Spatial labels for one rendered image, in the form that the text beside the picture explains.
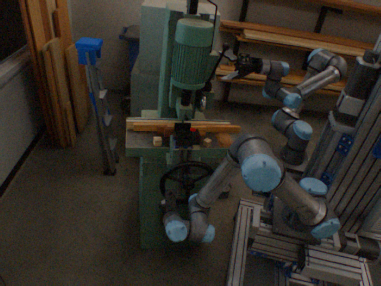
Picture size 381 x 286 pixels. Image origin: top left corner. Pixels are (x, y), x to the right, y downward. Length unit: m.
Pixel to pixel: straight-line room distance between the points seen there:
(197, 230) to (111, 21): 3.11
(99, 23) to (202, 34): 2.65
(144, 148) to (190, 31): 0.62
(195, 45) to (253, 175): 0.70
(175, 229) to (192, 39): 0.82
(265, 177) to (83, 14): 3.35
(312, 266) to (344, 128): 0.62
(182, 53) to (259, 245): 1.00
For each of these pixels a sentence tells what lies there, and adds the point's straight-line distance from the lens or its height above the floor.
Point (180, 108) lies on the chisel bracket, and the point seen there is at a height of 1.07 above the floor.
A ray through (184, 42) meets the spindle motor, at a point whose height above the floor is 1.43.
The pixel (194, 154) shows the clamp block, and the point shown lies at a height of 0.93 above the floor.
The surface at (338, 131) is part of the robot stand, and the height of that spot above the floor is 1.22.
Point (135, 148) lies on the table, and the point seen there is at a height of 0.90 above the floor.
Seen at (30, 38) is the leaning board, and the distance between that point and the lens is 2.62.
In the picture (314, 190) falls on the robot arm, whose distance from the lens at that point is 1.26.
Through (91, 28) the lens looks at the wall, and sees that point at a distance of 3.92.
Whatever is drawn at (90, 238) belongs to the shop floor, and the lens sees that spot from 2.24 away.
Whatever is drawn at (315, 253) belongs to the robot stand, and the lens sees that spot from 1.47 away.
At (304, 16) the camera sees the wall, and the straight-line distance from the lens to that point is 4.03.
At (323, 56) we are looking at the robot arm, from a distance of 1.73.
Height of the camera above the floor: 1.80
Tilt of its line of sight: 35 degrees down
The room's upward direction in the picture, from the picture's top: 9 degrees clockwise
